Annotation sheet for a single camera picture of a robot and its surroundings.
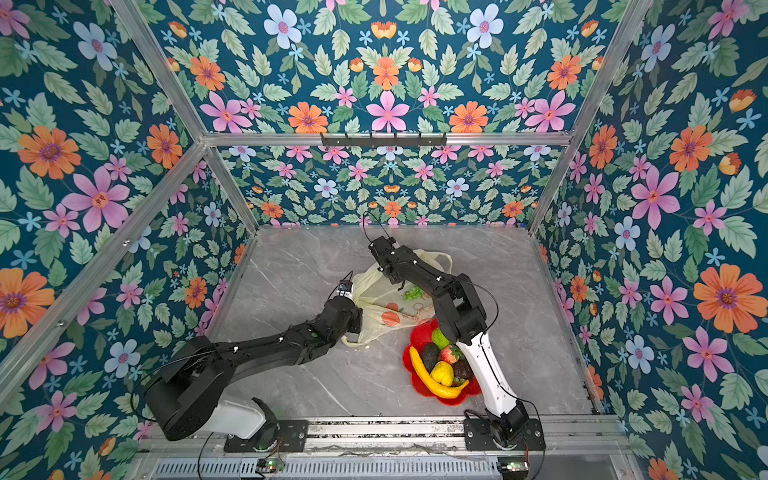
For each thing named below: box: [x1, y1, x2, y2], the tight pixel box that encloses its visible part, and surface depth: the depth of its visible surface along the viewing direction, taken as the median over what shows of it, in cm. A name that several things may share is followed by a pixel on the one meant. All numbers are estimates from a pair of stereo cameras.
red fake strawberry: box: [440, 345, 464, 364], surface depth 82 cm
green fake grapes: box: [403, 286, 425, 301], surface depth 100 cm
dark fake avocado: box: [421, 342, 441, 374], surface depth 84 cm
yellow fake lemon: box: [430, 361, 454, 387], surface depth 80 cm
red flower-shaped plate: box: [402, 318, 482, 406], surface depth 83 cm
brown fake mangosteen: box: [452, 359, 474, 380], surface depth 82 cm
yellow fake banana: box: [410, 346, 470, 399], surface depth 78 cm
